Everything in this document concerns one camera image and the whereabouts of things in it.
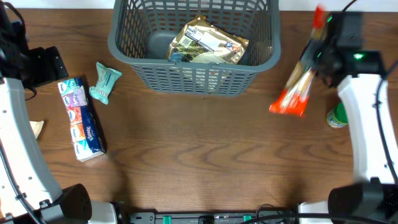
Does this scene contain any orange spaghetti packet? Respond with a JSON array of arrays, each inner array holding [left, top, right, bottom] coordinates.
[[269, 4, 325, 116]]

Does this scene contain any grey plastic slotted basket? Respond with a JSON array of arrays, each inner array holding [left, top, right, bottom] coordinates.
[[108, 0, 282, 96]]

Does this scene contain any gold foil food pouch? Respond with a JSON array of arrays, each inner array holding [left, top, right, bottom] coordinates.
[[166, 15, 249, 64]]

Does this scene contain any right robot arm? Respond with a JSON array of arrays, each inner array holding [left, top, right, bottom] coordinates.
[[296, 11, 397, 223]]

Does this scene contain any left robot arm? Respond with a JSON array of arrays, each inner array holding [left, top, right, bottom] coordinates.
[[1, 1, 119, 223]]

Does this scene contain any crumpled beige paper bag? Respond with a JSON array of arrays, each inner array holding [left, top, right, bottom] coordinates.
[[30, 121, 44, 138]]

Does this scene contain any green lid jar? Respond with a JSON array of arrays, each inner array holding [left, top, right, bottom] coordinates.
[[326, 102, 348, 128]]

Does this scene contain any teal snack packet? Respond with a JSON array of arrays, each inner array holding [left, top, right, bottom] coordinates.
[[89, 62, 122, 105]]

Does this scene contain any Kleenex tissue multipack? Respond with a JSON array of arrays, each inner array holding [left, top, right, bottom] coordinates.
[[57, 77, 106, 162]]

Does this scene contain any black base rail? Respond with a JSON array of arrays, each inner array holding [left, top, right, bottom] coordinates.
[[116, 204, 294, 224]]

